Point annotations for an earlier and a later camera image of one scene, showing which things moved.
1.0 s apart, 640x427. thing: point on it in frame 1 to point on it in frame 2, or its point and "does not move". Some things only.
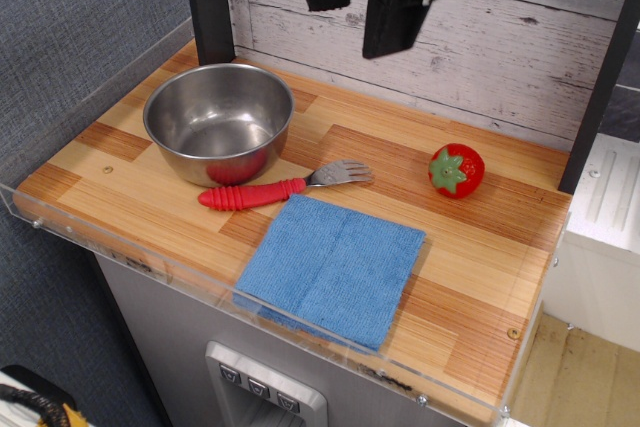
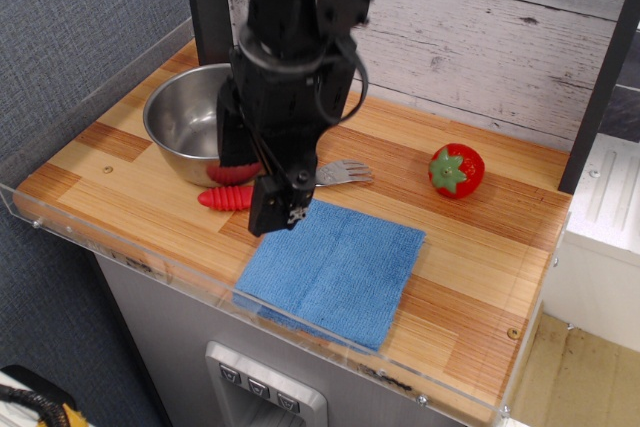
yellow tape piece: x=76 y=418 does not move
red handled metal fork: x=340 y=171 does not move
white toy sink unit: x=594 y=281 does not move
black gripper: x=396 y=10 to x=275 y=114
